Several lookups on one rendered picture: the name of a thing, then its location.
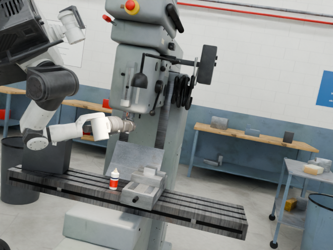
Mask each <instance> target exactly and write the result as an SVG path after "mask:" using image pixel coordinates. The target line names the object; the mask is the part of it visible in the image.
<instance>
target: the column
mask: <svg viewBox="0 0 333 250"><path fill-rule="evenodd" d="M183 75H186V77H189V78H190V79H191V77H190V76H189V75H188V74H185V73H175V72H169V76H168V82H167V87H166V95H165V103H164V105H163V106H161V107H157V108H155V112H156V114H155V115H154V116H151V115H150V114H149V113H147V114H143V115H142V114H141V117H140V119H139V114H135V117H134V118H132V119H134V123H135V124H137V128H135V130H134V131H133V132H130V133H125V132H121V133H119V134H115V135H112V136H111V135H109V139H108V143H107V150H106V157H105V164H104V171H103V175H106V173H107V170H108V168H109V165H110V163H111V159H112V156H113V152H114V149H115V146H116V142H117V140H119V141H124V142H129V143H134V144H139V145H144V146H149V147H153V148H158V149H163V150H165V151H164V156H163V160H162V164H161V168H160V171H161V172H166V175H167V176H168V178H167V184H166V188H165V189H170V190H174V186H175V180H176V175H177V169H178V164H179V158H180V153H181V149H182V142H183V137H184V131H185V126H186V120H187V115H188V110H186V109H185V106H184V107H182V106H180V108H178V107H177V106H176V102H175V103H174V104H172V103H171V98H172V93H173V87H174V79H175V77H176V76H178V77H179V79H180V77H182V76H183ZM188 84H190V81H189V82H188ZM183 92H184V91H183ZM182 94H183V93H182ZM182 98H183V95H182ZM181 102H182V99H181ZM125 115H126V112H124V111H120V110H115V109H112V114H111V116H117V117H119V118H121V119H125V118H128V117H126V116H125ZM167 224H168V222H164V221H159V220H155V219H153V220H152V225H151V231H150V237H149V243H148V248H147V250H162V247H163V244H164V241H165V237H166V231H167Z"/></svg>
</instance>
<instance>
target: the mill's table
mask: <svg viewBox="0 0 333 250"><path fill-rule="evenodd" d="M21 167H22V165H18V166H15V167H14V168H13V167H12V168H9V169H7V172H6V181H5V184H7V185H11V186H15V187H20V188H25V189H29V190H33V191H38V192H42V193H46V194H50V195H54V196H59V197H63V198H67V199H71V200H76V201H80V202H83V203H88V204H92V205H96V206H100V207H105V208H109V209H113V210H117V211H121V212H126V213H130V214H134V215H138V216H142V217H147V218H151V219H155V220H159V221H164V222H168V223H172V224H176V225H180V226H184V227H188V228H193V229H197V230H201V231H205V232H209V233H214V234H218V235H222V236H226V237H231V238H235V239H239V240H243V241H245V239H246V234H247V230H248V222H247V218H246V215H245V211H244V207H243V206H241V205H237V204H232V203H228V202H223V201H219V200H214V199H210V198H205V197H201V196H196V195H192V194H187V193H183V192H178V191H174V190H170V189H164V191H163V193H162V194H161V196H160V197H159V199H158V200H157V202H156V204H155V205H154V207H153V208H152V210H151V211H150V210H146V209H142V208H138V207H134V206H130V205H126V204H122V203H120V200H121V193H122V189H123V188H124V187H125V186H126V185H127V184H128V183H130V182H131V181H128V180H123V179H118V184H117V189H115V190H113V189H110V188H109V187H110V180H111V177H110V176H105V175H101V174H96V173H92V172H87V171H83V170H79V169H74V168H69V169H68V170H66V171H65V172H64V173H63V174H62V175H61V174H55V173H48V172H42V171H36V170H30V169H23V168H21Z"/></svg>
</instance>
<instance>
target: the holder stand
mask: <svg viewBox="0 0 333 250"><path fill-rule="evenodd" d="M72 141H73V138H72V139H66V140H63V141H59V142H54V143H52V142H49V143H48V145H47V146H46V147H45V148H43V149H41V150H32V149H29V148H28V147H27V145H26V144H25V143H24V148H23V157H22V167H21V168H23V169H30V170H36V171H42V172H48V173H55V174H61V175H62V174H63V173H64V172H65V171H66V170H68V169H69V164H70V156H71V149H72Z"/></svg>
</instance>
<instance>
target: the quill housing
mask: <svg viewBox="0 0 333 250"><path fill-rule="evenodd" d="M143 53H148V54H152V55H156V56H160V53H159V52H158V51H156V50H155V49H153V48H148V47H142V46H136V45H130V44H119V45H118V46H117V48H116V53H115V60H114V67H113V74H112V81H111V90H110V96H109V107H110V108H112V109H115V110H120V111H126V112H131V113H136V114H142V115H143V114H147V113H149V112H150V110H152V109H153V106H154V103H155V97H156V93H155V85H156V81H157V80H158V79H159V73H160V67H161V62H162V60H160V59H156V58H151V57H147V56H145V60H144V67H143V74H145V75H146V76H147V78H148V87H147V89H145V88H138V87H133V93H132V99H131V106H130V107H125V106H121V105H120V103H121V99H122V92H123V85H124V79H125V76H122V75H121V73H122V72H123V73H125V72H126V63H127V61H133V62H137V67H136V73H139V72H140V66H141V60H142V54H143Z"/></svg>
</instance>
